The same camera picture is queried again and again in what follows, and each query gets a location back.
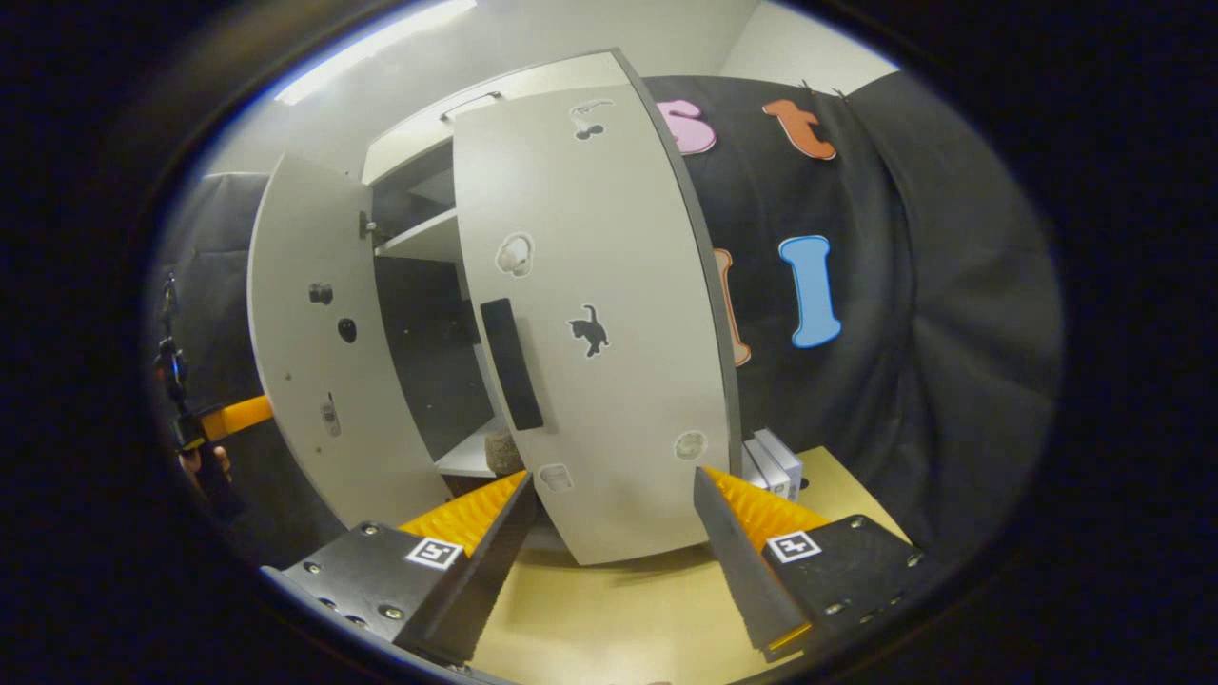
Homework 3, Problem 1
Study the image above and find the white door with camera sticker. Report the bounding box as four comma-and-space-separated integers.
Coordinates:
247, 152, 453, 529

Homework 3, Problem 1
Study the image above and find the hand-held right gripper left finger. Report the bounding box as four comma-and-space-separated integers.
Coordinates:
276, 470, 537, 667

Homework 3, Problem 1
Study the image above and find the white box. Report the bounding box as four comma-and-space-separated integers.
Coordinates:
742, 438, 793, 502

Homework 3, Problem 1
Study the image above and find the white cabinet drawer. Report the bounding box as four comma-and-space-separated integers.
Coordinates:
362, 49, 634, 186

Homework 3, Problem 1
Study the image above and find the white shoe cabinet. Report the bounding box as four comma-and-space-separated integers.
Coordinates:
360, 48, 745, 481

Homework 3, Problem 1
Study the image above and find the brown fuzzy shoe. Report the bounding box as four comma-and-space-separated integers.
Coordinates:
483, 430, 526, 476

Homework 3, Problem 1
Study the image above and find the white door with cat sticker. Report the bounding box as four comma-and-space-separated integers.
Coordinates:
452, 81, 743, 567

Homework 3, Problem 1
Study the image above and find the black door handle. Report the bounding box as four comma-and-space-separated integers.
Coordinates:
479, 298, 545, 432

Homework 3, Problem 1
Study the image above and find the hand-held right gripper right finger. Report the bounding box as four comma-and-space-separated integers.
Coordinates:
692, 464, 932, 664

